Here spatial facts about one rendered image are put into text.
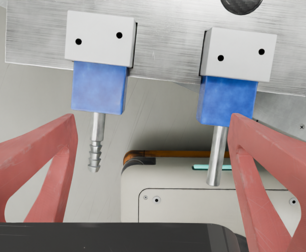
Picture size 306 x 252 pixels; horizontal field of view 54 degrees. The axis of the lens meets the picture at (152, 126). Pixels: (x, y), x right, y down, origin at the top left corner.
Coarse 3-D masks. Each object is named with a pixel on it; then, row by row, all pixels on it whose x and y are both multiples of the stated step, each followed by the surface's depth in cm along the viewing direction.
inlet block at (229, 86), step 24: (216, 48) 23; (240, 48) 23; (264, 48) 23; (216, 72) 23; (240, 72) 23; (264, 72) 23; (216, 96) 25; (240, 96) 25; (216, 120) 25; (216, 144) 26; (216, 168) 27
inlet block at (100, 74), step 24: (72, 24) 23; (96, 24) 23; (120, 24) 23; (72, 48) 23; (96, 48) 23; (120, 48) 23; (96, 72) 24; (120, 72) 24; (72, 96) 25; (96, 96) 25; (120, 96) 25; (96, 120) 26; (96, 144) 26; (96, 168) 27
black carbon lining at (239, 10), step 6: (222, 0) 25; (228, 0) 25; (234, 0) 25; (240, 0) 25; (246, 0) 25; (252, 0) 25; (258, 0) 25; (228, 6) 25; (234, 6) 25; (240, 6) 25; (246, 6) 25; (252, 6) 25; (234, 12) 25; (240, 12) 25; (246, 12) 25
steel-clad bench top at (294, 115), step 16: (0, 0) 30; (256, 96) 32; (272, 96) 32; (288, 96) 32; (304, 96) 32; (256, 112) 32; (272, 112) 32; (288, 112) 32; (304, 112) 32; (288, 128) 32; (304, 128) 32
